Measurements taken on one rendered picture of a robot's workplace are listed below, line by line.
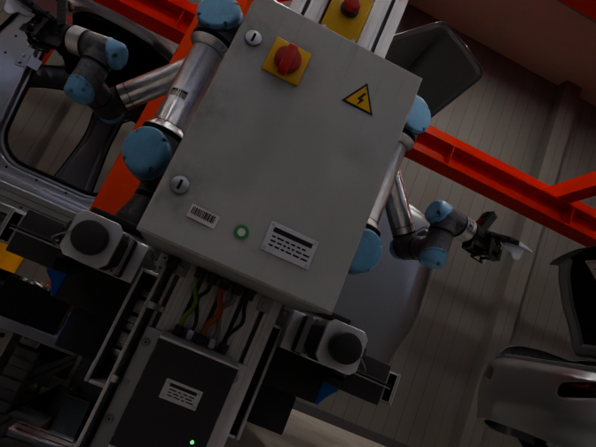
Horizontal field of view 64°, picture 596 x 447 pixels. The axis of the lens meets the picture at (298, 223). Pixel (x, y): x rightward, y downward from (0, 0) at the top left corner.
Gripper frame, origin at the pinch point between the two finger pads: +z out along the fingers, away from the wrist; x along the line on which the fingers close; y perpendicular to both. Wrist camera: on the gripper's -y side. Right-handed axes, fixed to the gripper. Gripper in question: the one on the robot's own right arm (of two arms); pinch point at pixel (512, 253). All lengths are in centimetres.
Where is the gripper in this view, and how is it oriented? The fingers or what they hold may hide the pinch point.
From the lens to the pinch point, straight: 170.2
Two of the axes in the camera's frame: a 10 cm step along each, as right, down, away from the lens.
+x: 4.8, -1.8, -8.6
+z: 8.2, 4.5, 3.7
